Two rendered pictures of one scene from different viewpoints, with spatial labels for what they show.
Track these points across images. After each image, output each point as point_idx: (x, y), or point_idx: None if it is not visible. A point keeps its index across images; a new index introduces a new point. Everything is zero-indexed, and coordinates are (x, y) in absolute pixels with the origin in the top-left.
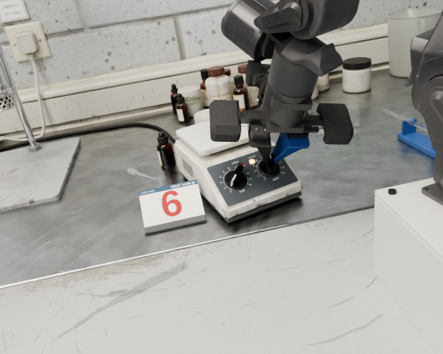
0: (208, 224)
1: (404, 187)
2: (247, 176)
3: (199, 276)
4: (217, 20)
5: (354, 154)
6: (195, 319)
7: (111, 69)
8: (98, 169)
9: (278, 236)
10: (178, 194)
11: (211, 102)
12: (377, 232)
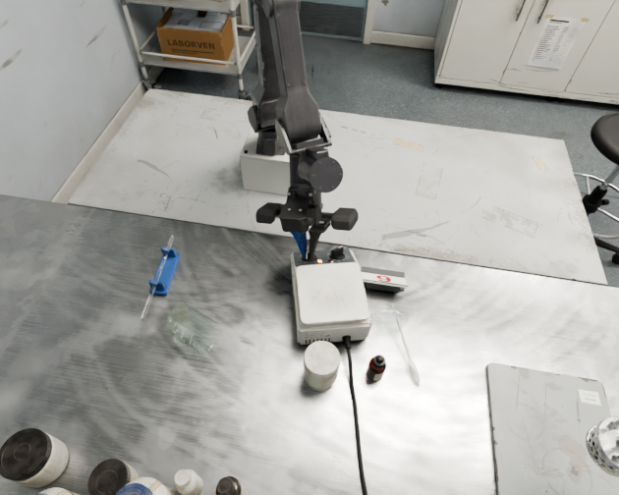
0: (361, 263)
1: (287, 159)
2: (327, 256)
3: (376, 227)
4: None
5: (216, 292)
6: (384, 206)
7: None
8: (455, 414)
9: (325, 235)
10: (377, 279)
11: (352, 217)
12: None
